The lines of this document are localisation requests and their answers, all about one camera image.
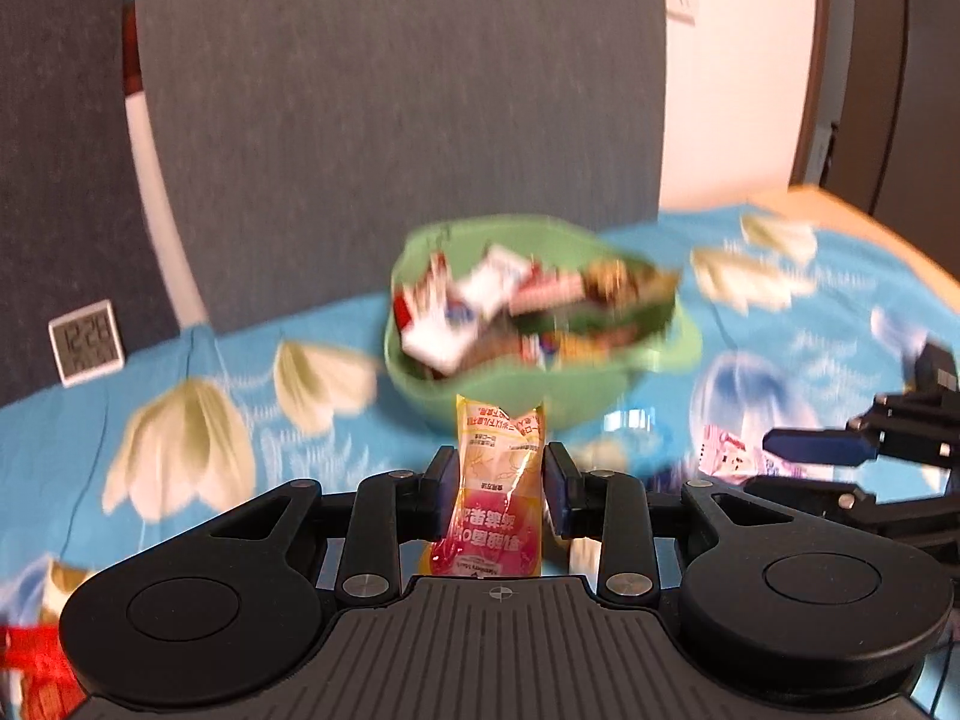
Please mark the dark brown door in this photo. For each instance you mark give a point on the dark brown door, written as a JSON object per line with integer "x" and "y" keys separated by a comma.
{"x": 892, "y": 75}

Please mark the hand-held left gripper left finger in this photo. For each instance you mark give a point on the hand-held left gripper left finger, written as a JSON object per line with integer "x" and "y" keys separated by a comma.
{"x": 448, "y": 484}

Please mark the blue floral printed blanket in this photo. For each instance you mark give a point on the blue floral printed blanket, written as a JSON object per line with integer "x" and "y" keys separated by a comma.
{"x": 225, "y": 367}

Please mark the white pink flat packet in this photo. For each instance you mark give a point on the white pink flat packet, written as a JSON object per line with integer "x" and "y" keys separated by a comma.
{"x": 724, "y": 454}

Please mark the green plastic bowl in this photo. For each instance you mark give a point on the green plastic bowl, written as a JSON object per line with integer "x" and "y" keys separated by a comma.
{"x": 424, "y": 390}

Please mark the brown snack packet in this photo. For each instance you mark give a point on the brown snack packet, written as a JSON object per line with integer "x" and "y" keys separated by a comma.
{"x": 615, "y": 277}

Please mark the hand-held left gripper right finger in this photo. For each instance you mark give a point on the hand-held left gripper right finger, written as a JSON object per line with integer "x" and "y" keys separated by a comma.
{"x": 559, "y": 495}

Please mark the yellow orange snack packet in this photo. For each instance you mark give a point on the yellow orange snack packet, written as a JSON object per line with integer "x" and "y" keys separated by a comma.
{"x": 596, "y": 345}

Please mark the dark grey headboard panel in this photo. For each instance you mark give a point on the dark grey headboard panel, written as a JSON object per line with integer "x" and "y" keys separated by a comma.
{"x": 60, "y": 165}

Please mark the pink yellow snack packet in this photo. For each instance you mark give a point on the pink yellow snack packet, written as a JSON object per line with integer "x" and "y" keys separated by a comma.
{"x": 495, "y": 495}

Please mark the white square packet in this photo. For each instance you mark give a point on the white square packet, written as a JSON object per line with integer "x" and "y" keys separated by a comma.
{"x": 491, "y": 277}

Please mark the white vertical board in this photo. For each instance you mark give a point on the white vertical board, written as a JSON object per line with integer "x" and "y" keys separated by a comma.
{"x": 157, "y": 187}

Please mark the light blue packet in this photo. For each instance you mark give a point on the light blue packet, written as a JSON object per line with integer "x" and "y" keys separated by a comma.
{"x": 634, "y": 424}

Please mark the white packet with red print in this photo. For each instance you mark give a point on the white packet with red print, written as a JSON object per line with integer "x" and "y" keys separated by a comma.
{"x": 439, "y": 339}

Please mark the red white flat packet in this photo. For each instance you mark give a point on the red white flat packet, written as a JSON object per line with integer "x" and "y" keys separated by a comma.
{"x": 547, "y": 289}

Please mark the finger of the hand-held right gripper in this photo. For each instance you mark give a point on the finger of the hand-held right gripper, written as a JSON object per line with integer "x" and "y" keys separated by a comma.
{"x": 817, "y": 446}
{"x": 847, "y": 499}

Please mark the light grey headboard panel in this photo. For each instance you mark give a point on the light grey headboard panel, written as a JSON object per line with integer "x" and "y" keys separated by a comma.
{"x": 412, "y": 90}

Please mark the white digital clock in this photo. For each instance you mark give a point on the white digital clock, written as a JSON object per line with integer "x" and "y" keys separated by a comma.
{"x": 85, "y": 341}

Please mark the red white snack packet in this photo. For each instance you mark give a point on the red white snack packet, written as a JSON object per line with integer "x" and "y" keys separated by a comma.
{"x": 420, "y": 296}

